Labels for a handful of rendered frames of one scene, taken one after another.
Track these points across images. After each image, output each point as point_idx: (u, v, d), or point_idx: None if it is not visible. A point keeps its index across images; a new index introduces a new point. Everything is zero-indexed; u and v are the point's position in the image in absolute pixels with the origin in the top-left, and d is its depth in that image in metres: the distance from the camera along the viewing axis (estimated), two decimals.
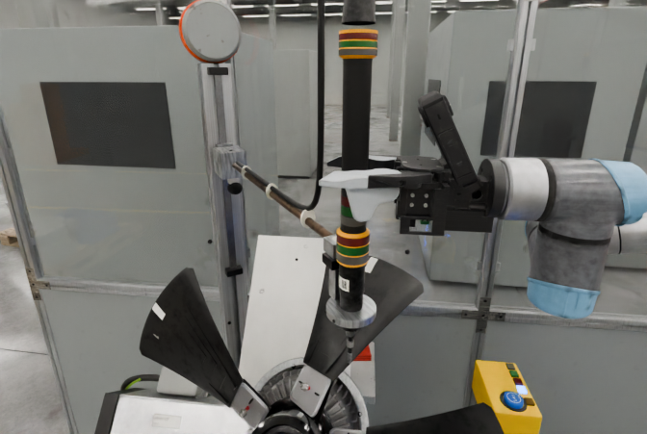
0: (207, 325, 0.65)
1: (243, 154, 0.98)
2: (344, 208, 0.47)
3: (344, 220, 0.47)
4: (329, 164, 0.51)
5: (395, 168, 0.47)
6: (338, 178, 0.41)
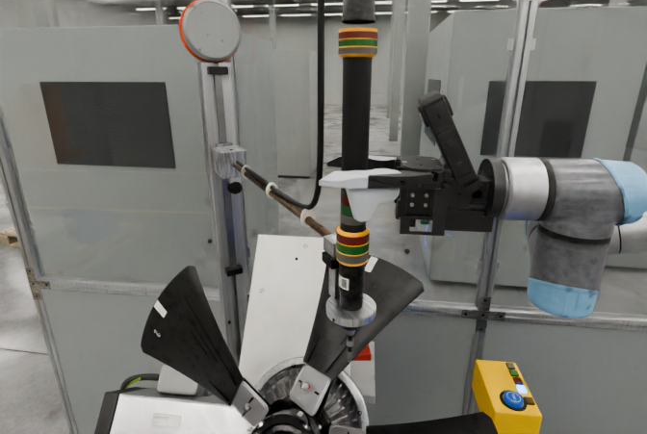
0: (373, 325, 0.64)
1: (243, 153, 0.98)
2: (344, 207, 0.47)
3: (344, 218, 0.47)
4: (329, 164, 0.51)
5: (395, 168, 0.47)
6: (338, 178, 0.41)
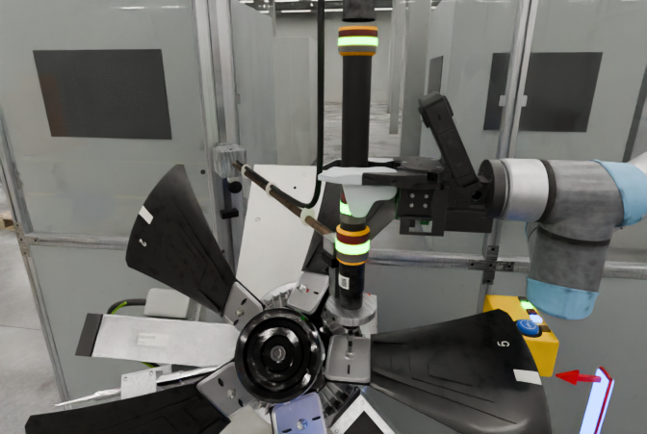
0: (378, 220, 0.58)
1: (243, 153, 0.98)
2: (344, 206, 0.46)
3: (344, 217, 0.47)
4: (324, 167, 0.49)
5: (395, 168, 0.47)
6: (334, 173, 0.43)
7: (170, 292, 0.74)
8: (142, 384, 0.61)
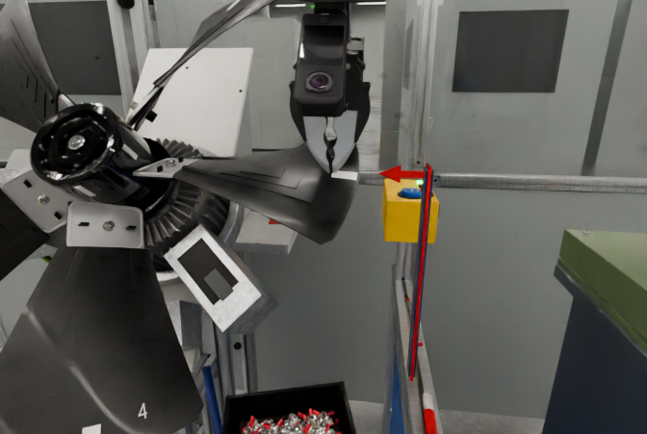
0: (214, 34, 0.55)
1: None
2: None
3: None
4: (331, 169, 0.48)
5: None
6: (343, 163, 0.46)
7: None
8: None
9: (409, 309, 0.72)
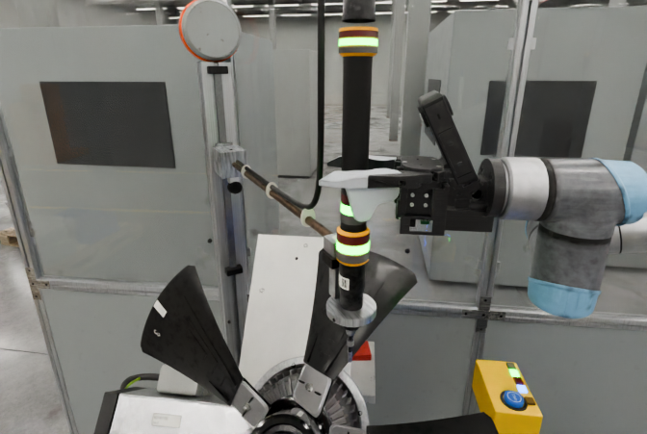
0: None
1: (243, 153, 0.98)
2: (344, 206, 0.46)
3: (344, 218, 0.47)
4: (329, 164, 0.51)
5: (395, 168, 0.47)
6: (338, 178, 0.41)
7: None
8: None
9: None
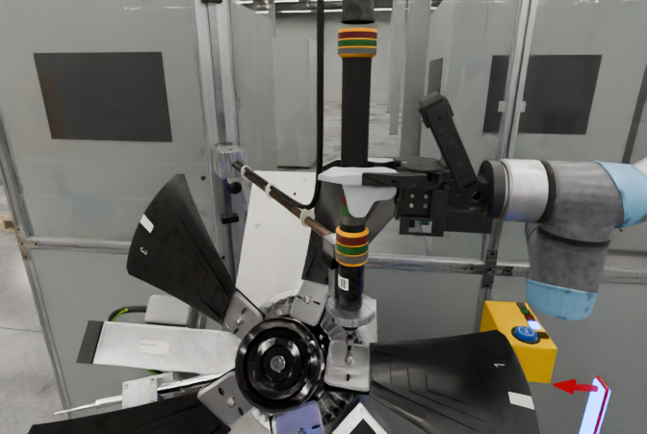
0: (452, 433, 0.47)
1: (243, 153, 0.98)
2: (343, 207, 0.47)
3: (343, 218, 0.47)
4: (324, 167, 0.49)
5: (395, 168, 0.47)
6: (334, 173, 0.43)
7: (171, 298, 0.75)
8: (142, 392, 0.62)
9: None
